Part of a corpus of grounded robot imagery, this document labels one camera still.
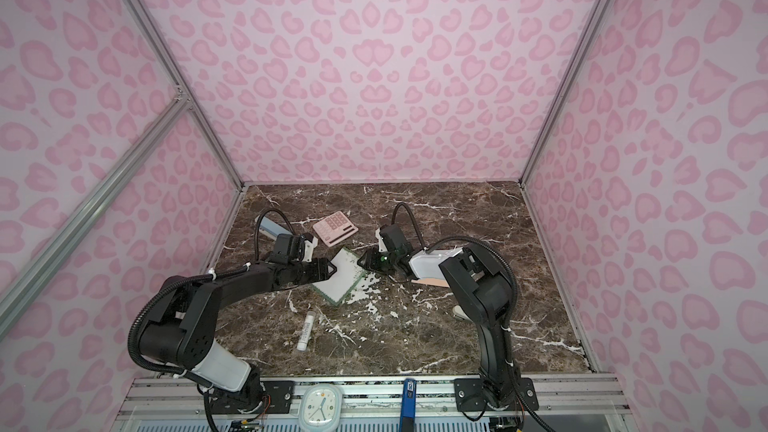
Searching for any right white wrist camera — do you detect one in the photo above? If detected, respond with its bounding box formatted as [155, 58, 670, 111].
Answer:
[376, 230, 389, 253]

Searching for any small beige eraser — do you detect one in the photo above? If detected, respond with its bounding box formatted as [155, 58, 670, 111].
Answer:
[452, 306, 470, 321]

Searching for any pink calculator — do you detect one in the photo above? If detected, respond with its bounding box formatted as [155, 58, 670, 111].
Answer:
[312, 211, 358, 247]

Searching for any peach paper envelope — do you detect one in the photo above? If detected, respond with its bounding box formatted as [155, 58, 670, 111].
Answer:
[412, 278, 449, 288]

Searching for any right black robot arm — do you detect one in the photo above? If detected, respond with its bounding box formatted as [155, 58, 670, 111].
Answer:
[357, 202, 539, 413]

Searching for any white analog clock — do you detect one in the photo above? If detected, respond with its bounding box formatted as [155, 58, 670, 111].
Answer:
[298, 383, 344, 432]

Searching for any grey blue stapler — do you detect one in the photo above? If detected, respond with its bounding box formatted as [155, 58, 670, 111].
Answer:
[259, 217, 290, 239]

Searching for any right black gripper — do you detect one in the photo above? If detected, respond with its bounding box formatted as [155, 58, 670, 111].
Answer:
[355, 247, 401, 276]

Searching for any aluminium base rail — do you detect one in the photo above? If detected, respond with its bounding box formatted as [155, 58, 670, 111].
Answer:
[111, 373, 638, 431]

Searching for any white glue stick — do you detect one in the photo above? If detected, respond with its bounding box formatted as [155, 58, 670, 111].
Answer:
[297, 311, 316, 351]

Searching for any green bordered floral letter card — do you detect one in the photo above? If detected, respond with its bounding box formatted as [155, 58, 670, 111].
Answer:
[312, 248, 366, 306]

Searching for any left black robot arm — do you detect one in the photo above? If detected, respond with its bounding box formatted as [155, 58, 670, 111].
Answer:
[127, 228, 337, 411]

